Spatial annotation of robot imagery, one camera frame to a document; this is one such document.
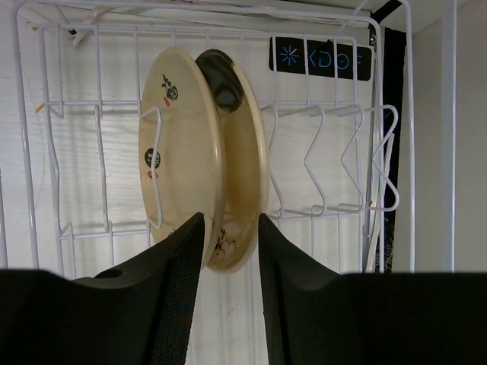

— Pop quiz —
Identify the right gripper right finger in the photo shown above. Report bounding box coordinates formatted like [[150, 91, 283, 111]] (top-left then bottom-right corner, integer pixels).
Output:
[[258, 214, 486, 364]]

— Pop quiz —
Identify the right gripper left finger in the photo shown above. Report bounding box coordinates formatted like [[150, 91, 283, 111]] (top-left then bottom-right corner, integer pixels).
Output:
[[1, 213, 205, 364]]

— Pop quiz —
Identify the cream yellow plate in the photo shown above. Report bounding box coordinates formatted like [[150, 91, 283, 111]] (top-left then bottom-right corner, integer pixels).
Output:
[[138, 47, 226, 267]]

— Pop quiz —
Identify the black logo sticker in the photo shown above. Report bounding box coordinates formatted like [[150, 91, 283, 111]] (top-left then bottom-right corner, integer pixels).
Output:
[[269, 36, 372, 81]]

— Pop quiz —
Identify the white wire dish rack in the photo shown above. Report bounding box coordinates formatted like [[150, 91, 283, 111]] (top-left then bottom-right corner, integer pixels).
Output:
[[0, 0, 457, 365]]

